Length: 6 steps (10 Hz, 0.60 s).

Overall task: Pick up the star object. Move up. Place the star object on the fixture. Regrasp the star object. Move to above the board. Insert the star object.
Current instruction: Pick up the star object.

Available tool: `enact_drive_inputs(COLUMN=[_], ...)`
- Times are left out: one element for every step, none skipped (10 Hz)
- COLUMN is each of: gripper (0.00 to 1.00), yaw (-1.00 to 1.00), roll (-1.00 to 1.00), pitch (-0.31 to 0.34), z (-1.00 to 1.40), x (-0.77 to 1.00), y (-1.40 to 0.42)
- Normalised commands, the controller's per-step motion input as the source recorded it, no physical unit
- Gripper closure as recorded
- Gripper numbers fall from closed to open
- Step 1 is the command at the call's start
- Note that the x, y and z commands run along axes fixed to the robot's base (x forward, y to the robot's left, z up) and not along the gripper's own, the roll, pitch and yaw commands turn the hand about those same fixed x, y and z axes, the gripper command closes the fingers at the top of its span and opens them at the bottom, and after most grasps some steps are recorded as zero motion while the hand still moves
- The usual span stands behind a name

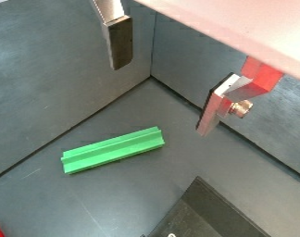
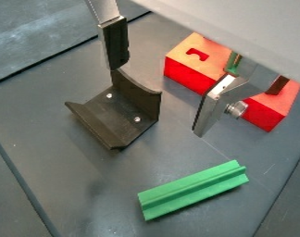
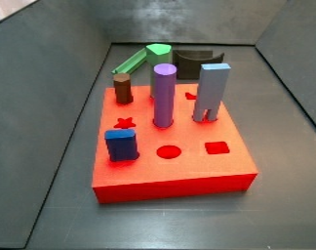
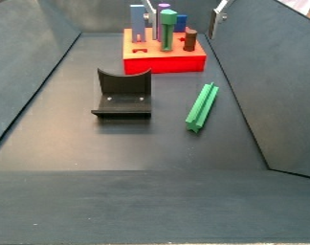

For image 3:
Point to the black curved fixture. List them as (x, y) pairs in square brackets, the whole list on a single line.
[(189, 60)]

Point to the brown hexagon peg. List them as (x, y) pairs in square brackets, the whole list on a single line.
[(122, 86)]

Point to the dark blue rounded peg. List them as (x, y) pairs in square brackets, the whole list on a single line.
[(121, 143)]

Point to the green pentagon peg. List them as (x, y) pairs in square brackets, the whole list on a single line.
[(158, 53)]

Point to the purple cylinder peg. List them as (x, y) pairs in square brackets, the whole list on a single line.
[(165, 73)]

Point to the red peg board base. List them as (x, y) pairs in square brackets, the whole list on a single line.
[(189, 159)]

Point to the green star prism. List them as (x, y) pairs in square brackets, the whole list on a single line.
[(131, 63)]

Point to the light blue arch peg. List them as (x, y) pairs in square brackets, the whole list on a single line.
[(211, 85)]

